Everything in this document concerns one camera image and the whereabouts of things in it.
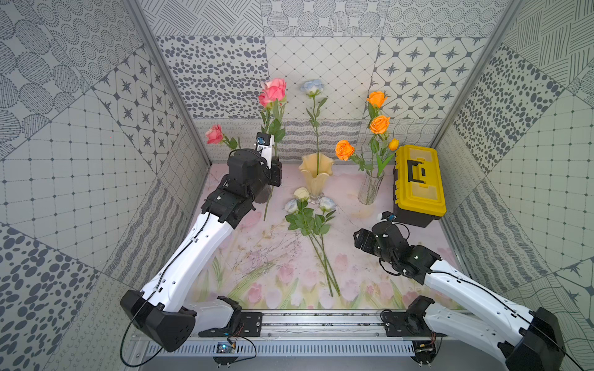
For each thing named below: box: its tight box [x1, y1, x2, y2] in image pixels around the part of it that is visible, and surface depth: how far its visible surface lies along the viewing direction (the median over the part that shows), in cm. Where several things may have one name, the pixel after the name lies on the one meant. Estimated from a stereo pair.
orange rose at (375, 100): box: [366, 91, 389, 120], surface depth 87 cm
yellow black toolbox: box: [392, 144, 448, 229], surface depth 92 cm
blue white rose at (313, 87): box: [300, 78, 328, 177], surface depth 89 cm
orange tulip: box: [376, 138, 400, 177], surface depth 92 cm
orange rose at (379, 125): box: [369, 115, 396, 177], surface depth 89 cm
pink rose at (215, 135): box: [205, 124, 238, 150], surface depth 82 cm
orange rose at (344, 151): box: [335, 139, 373, 172], surface depth 80 cm
